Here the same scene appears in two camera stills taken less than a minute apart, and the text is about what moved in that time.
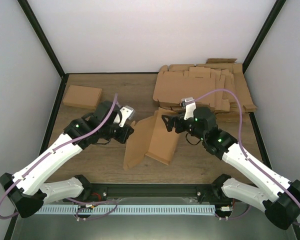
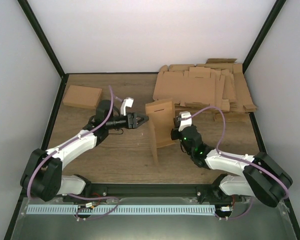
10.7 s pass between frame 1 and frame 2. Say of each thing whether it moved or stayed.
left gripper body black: moved
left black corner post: stayed
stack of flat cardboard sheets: stayed
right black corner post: stayed
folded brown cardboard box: stayed
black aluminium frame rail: stayed
